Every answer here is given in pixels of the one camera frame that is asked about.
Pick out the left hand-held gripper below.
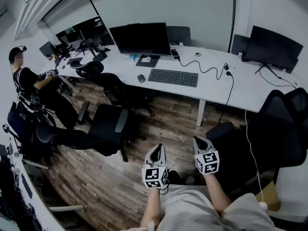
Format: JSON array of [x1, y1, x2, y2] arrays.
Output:
[[141, 143, 169, 189]]

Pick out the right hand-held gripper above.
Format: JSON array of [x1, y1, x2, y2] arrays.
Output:
[[192, 135, 220, 175]]

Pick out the black keyboard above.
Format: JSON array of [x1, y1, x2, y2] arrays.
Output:
[[147, 68, 199, 88]]

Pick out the person's right forearm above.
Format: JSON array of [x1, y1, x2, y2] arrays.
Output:
[[204, 173, 233, 216]]

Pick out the person's left forearm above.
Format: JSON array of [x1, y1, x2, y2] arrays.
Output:
[[140, 188, 161, 228]]

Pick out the white desk leg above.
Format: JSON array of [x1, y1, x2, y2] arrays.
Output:
[[196, 99, 206, 127]]

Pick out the person's light grey shirt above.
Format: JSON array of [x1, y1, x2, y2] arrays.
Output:
[[120, 184, 276, 231]]

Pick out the black office chair grey armrests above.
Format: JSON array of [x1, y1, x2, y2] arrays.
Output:
[[36, 102, 147, 163]]

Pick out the black mesh office chair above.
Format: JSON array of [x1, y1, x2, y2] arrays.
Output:
[[206, 87, 308, 194]]

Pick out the cardboard box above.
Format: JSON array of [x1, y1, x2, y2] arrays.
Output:
[[255, 180, 281, 211]]

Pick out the small dark grey desk divider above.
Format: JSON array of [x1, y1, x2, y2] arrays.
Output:
[[231, 34, 251, 56]]

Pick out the black office chair with headrest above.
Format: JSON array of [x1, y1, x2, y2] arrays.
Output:
[[70, 60, 154, 117]]

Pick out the black monitor with heavy base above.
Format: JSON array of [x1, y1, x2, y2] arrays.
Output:
[[79, 29, 108, 63]]

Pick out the large black desktop monitor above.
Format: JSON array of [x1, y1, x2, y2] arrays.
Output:
[[108, 22, 172, 68]]

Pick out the dark blue jacket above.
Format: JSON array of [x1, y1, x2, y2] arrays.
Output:
[[7, 102, 33, 141]]

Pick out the small black distant monitor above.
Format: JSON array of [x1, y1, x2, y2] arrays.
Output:
[[38, 41, 56, 57]]

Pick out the black wrist cord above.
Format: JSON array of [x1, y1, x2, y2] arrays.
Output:
[[158, 179, 170, 195]]

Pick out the long white hanging cable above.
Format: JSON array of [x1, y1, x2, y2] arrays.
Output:
[[244, 88, 269, 210]]

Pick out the black cable with angled plug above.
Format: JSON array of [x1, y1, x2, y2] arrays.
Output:
[[217, 70, 234, 127]]

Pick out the wavy black power cable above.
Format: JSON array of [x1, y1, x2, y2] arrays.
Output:
[[175, 55, 229, 80]]

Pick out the thin black monitor cable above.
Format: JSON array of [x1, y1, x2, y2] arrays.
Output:
[[258, 64, 296, 89]]

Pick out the black monitor on wire stand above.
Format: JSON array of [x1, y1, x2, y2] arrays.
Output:
[[241, 25, 304, 79]]

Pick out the black wall cable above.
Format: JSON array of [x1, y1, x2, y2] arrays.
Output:
[[227, 0, 238, 53]]

